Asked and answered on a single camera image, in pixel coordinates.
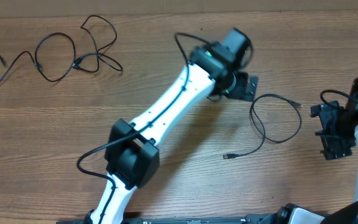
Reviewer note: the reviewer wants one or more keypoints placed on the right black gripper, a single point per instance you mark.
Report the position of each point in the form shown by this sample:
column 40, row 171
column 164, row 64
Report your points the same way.
column 338, row 147

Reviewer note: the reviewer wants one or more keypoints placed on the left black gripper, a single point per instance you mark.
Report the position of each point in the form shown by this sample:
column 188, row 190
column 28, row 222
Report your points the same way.
column 239, row 90

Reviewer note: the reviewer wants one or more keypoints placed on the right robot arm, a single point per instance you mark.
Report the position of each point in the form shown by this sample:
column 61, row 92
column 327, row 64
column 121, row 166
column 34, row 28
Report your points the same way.
column 348, row 125

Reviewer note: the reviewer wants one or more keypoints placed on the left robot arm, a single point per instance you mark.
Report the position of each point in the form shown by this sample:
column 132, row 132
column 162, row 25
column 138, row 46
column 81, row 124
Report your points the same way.
column 132, row 151

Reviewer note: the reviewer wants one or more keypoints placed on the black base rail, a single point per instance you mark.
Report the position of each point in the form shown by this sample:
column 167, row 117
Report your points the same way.
column 191, row 221

